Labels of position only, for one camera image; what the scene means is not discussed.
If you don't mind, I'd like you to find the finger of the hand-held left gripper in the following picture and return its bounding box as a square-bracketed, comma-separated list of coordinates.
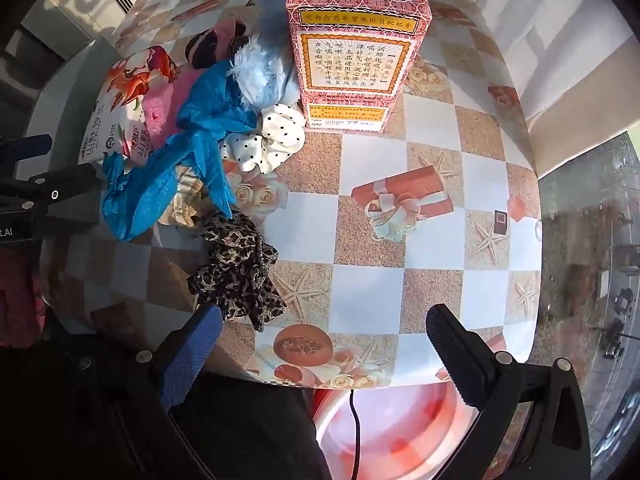
[0, 133, 54, 162]
[0, 162, 99, 207]

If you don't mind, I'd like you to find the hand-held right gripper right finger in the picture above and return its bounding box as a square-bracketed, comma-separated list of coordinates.
[426, 303, 595, 480]

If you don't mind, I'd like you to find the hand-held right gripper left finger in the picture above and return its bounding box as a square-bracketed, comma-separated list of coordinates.
[47, 304, 224, 480]

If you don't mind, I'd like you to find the leopard print cloth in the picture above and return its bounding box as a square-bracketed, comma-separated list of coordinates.
[187, 210, 288, 333]

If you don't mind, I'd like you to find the beige lace cloth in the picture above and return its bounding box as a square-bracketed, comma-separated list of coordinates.
[159, 167, 212, 228]

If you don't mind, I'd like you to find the blue sheer cloth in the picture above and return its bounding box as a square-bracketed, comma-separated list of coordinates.
[100, 57, 261, 242]

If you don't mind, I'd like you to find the person in magenta jacket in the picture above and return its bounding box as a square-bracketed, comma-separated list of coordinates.
[0, 247, 46, 348]

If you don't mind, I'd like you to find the floral tissue pack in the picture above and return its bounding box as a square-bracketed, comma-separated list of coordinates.
[77, 46, 183, 166]

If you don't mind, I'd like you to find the pink plastic basin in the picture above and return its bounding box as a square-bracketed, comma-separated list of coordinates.
[312, 385, 501, 480]

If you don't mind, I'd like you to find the checkered printed tablecloth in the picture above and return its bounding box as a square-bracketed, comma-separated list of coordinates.
[40, 0, 543, 391]

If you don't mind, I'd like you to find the pink fuzzy sock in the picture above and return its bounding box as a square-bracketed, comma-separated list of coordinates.
[142, 66, 213, 153]

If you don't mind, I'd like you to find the pink sock with dark trim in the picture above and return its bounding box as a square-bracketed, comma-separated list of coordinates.
[185, 20, 251, 68]

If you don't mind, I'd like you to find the white polka dot scrunchie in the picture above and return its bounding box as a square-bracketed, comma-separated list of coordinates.
[218, 102, 307, 173]

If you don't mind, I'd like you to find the light blue fluffy scrunchie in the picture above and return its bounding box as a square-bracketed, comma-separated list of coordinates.
[229, 0, 301, 111]

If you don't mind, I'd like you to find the red patterned medicine box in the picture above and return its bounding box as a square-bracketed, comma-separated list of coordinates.
[285, 0, 432, 133]

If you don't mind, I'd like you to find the black cable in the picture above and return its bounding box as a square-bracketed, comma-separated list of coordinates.
[347, 389, 362, 480]

